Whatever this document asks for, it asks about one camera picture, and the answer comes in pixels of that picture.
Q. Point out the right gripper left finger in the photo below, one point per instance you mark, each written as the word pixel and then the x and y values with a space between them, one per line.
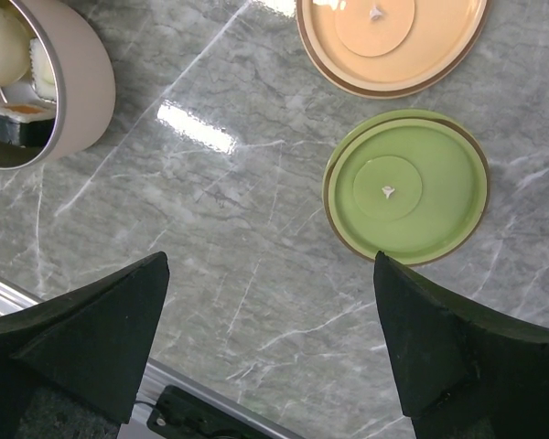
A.
pixel 40 393

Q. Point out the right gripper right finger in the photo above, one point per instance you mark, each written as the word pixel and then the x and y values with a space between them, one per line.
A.
pixel 461 369

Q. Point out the black sushi roll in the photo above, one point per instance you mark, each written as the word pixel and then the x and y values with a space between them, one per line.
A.
pixel 25 124

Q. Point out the white egg ball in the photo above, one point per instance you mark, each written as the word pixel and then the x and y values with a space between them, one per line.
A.
pixel 14 48

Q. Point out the near steel lunch bowl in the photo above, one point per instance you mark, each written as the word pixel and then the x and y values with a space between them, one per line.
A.
pixel 70 72

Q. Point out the green round lid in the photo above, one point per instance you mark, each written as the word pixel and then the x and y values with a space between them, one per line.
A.
pixel 412 183

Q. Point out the orange round lid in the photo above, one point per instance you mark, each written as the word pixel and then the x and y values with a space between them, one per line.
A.
pixel 385 49

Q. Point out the aluminium mounting rail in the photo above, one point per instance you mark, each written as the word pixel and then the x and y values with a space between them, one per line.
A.
pixel 130 376

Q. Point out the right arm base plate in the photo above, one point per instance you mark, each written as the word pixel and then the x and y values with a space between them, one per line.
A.
pixel 179 415

